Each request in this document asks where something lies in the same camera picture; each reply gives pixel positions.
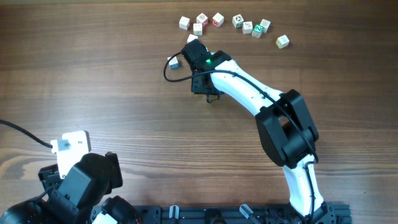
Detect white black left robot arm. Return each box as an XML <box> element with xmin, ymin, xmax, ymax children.
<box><xmin>1</xmin><ymin>152</ymin><xmax>142</xmax><ymax>223</ymax></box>

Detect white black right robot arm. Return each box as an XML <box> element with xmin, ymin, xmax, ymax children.
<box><xmin>181</xmin><ymin>40</ymin><xmax>324</xmax><ymax>222</ymax></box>

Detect wooden block blue side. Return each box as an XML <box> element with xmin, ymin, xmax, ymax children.
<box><xmin>167</xmin><ymin>57</ymin><xmax>179</xmax><ymax>70</ymax></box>

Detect plain wooden block upper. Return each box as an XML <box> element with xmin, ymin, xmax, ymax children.
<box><xmin>193</xmin><ymin>23</ymin><xmax>203</xmax><ymax>36</ymax></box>

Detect wooden block far left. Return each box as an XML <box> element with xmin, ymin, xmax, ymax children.
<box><xmin>178</xmin><ymin>16</ymin><xmax>190</xmax><ymax>30</ymax></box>

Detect wooden block red side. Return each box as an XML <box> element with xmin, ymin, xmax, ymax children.
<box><xmin>197</xmin><ymin>13</ymin><xmax>208</xmax><ymax>27</ymax></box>

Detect wooden block red letter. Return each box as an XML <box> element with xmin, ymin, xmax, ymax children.
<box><xmin>212</xmin><ymin>12</ymin><xmax>224</xmax><ymax>27</ymax></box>

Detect wooden block black symbol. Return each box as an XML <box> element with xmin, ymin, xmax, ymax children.
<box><xmin>232</xmin><ymin>14</ymin><xmax>244</xmax><ymax>29</ymax></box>

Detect wooden block grey figure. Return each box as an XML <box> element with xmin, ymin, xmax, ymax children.
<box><xmin>242</xmin><ymin>21</ymin><xmax>253</xmax><ymax>34</ymax></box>

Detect wooden block green Z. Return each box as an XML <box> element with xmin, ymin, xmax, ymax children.
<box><xmin>252</xmin><ymin>24</ymin><xmax>264</xmax><ymax>39</ymax></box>

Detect wooden block grid pattern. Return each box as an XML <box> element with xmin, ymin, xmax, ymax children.
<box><xmin>260</xmin><ymin>19</ymin><xmax>271</xmax><ymax>33</ymax></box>

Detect wooden block yellow side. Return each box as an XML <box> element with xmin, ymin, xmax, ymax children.
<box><xmin>275</xmin><ymin>35</ymin><xmax>290</xmax><ymax>49</ymax></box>

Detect black right camera cable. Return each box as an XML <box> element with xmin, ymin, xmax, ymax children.
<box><xmin>163</xmin><ymin>51</ymin><xmax>320</xmax><ymax>222</ymax></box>

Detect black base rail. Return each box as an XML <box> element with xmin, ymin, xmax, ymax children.
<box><xmin>126</xmin><ymin>203</ymin><xmax>353</xmax><ymax>224</ymax></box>

